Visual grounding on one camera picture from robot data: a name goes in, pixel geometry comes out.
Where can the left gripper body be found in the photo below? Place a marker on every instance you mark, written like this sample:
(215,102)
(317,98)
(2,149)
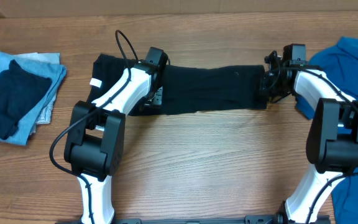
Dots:
(154,99)

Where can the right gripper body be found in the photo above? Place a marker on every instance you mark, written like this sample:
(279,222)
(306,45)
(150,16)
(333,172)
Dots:
(266,83)

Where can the black t-shirt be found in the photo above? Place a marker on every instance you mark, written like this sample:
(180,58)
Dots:
(188,90)

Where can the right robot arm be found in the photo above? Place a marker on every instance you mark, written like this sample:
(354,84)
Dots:
(332,142)

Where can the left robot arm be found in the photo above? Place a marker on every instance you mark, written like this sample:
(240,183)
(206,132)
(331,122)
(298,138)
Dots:
(95,136)

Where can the white shirt label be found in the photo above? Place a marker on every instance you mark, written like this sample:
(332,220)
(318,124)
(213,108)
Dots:
(95,82)

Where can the folded navy shirt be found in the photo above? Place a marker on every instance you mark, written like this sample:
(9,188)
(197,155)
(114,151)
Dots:
(20,91)

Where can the folded light blue shirt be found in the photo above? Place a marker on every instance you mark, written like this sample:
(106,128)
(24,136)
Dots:
(56,72)

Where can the cardboard board at back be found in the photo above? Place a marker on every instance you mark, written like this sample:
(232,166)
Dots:
(67,8)

